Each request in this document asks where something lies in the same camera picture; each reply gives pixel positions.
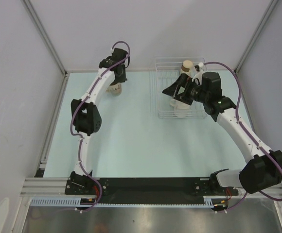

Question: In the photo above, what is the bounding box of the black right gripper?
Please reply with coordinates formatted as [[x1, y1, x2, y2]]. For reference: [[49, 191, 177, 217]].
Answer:
[[162, 73, 209, 106]]

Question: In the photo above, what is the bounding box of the cream painted ceramic mug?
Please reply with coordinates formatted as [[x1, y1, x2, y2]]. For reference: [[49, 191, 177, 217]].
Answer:
[[106, 83, 122, 96]]

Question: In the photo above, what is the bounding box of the white Simple ceramic mug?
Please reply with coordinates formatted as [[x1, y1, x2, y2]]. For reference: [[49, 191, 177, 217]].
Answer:
[[170, 99, 190, 118]]

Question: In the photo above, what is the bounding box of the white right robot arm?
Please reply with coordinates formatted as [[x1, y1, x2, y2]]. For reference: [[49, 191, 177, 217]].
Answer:
[[162, 72, 282, 195]]

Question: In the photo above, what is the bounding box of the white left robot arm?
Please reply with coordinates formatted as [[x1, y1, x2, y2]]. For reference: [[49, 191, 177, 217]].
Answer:
[[66, 48, 130, 194]]

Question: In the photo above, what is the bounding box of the brown cream cup in rack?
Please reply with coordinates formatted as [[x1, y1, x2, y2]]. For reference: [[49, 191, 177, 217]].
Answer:
[[179, 60, 194, 77]]

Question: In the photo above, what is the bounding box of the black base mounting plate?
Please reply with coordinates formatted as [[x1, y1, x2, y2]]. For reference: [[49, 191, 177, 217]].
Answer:
[[65, 174, 238, 205]]

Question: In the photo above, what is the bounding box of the white wire dish rack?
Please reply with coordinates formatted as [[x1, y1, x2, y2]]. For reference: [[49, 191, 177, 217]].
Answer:
[[155, 57, 207, 118]]

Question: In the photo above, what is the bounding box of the aluminium frame rail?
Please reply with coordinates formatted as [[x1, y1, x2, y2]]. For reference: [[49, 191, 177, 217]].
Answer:
[[19, 177, 282, 198]]

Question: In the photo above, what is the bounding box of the white slotted cable duct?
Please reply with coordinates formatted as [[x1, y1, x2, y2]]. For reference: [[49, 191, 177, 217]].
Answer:
[[30, 197, 227, 209]]

